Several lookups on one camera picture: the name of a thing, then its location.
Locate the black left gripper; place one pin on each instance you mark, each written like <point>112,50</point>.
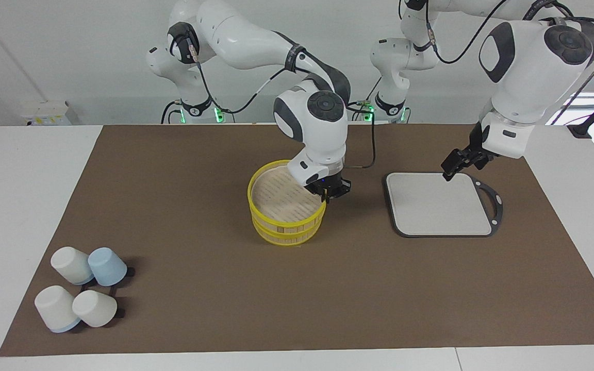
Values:
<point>478,149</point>

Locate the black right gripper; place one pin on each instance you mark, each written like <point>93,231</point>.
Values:
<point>330,184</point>

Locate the yellow bamboo steamer basket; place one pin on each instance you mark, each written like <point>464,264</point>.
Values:
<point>286,234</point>

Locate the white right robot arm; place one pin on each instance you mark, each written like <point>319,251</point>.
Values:
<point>256,46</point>

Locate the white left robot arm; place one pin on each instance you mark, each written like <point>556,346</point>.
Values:
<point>529,77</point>

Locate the white perforated steamer liner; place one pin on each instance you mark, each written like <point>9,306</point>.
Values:
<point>276,198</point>

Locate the grey cutting board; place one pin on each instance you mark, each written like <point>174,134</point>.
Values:
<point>431,206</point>

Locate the brown table mat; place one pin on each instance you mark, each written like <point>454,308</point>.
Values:
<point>297,299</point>

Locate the light blue plastic cup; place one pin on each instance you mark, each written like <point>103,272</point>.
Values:
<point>107,267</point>

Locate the white plastic cup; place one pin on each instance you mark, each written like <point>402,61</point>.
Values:
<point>54,308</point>
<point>93,308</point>
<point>70,264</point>

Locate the white wall box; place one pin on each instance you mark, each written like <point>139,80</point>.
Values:
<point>47,113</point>

